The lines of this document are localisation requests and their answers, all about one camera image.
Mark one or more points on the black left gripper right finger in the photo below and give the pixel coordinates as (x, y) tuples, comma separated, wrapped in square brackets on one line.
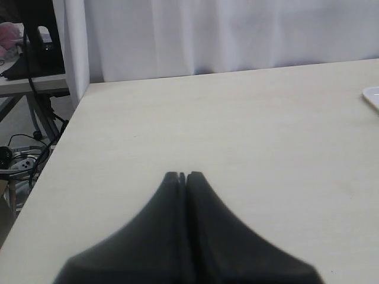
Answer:
[(225, 250)]

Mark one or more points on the white background curtain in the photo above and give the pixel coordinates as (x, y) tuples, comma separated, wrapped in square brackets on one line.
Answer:
[(108, 41)]

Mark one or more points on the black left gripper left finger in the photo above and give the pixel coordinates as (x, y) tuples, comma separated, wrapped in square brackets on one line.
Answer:
[(146, 250)]

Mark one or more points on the black object on side table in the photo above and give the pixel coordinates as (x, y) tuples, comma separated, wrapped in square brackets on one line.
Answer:
[(42, 53)]

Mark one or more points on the white rectangular tray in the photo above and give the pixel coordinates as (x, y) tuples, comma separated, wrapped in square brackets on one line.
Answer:
[(371, 97)]

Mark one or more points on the pink plush toy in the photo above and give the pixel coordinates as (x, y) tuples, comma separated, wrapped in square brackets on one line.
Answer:
[(9, 33)]

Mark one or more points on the white power strip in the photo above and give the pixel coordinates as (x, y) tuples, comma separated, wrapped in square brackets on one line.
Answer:
[(22, 166)]

